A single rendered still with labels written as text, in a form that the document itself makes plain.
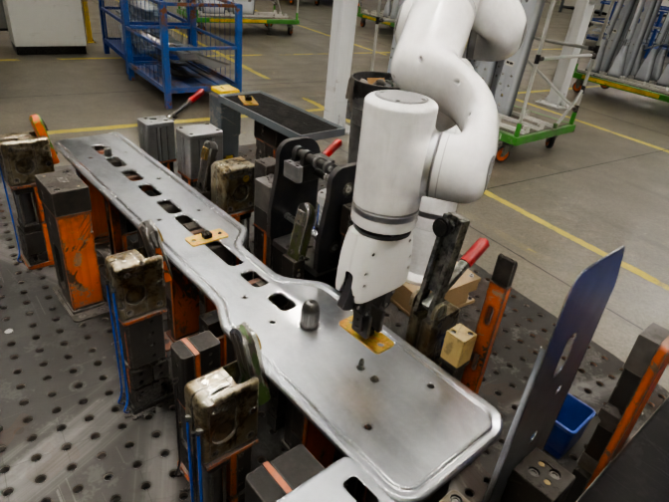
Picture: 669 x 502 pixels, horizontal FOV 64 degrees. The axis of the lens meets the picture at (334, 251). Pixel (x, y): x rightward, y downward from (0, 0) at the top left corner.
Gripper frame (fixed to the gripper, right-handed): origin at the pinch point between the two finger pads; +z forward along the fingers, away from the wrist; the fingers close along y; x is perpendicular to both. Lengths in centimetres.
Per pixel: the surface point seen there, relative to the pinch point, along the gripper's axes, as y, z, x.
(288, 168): -15.7, -5.0, -40.9
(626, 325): -219, 111, -16
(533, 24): -409, 3, -219
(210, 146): -14, -1, -69
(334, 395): 7.0, 9.2, 2.1
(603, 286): -1.4, -20.6, 26.7
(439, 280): -13.8, -2.3, 1.2
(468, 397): -8.7, 9.3, 13.7
